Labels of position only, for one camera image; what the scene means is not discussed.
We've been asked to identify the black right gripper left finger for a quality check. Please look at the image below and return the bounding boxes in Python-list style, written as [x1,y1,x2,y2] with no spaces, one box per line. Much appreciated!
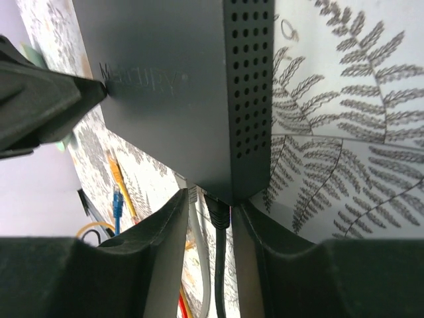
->
[1,189,189,317]

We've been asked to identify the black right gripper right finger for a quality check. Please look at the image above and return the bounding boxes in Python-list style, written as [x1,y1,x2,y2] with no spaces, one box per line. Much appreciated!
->
[231,203,423,317]

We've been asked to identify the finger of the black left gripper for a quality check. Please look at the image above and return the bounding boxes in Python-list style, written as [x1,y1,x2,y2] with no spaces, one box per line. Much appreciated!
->
[1,36,107,159]

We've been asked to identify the yellow ethernet cable short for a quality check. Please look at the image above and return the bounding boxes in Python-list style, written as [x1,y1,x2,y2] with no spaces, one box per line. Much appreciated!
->
[76,221,115,239]

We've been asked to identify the grey ethernet cable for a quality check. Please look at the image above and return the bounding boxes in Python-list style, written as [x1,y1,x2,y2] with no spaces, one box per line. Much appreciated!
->
[175,175,213,318]

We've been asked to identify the black network switch box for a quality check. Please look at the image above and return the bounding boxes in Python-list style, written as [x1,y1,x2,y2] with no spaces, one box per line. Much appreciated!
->
[74,1,274,205]

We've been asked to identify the floral patterned table mat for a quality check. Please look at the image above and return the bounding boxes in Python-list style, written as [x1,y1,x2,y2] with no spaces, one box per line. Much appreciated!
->
[16,0,424,318]

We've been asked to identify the yellow ethernet cable long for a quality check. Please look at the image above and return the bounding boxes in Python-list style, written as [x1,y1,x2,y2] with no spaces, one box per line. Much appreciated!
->
[106,150,140,225]

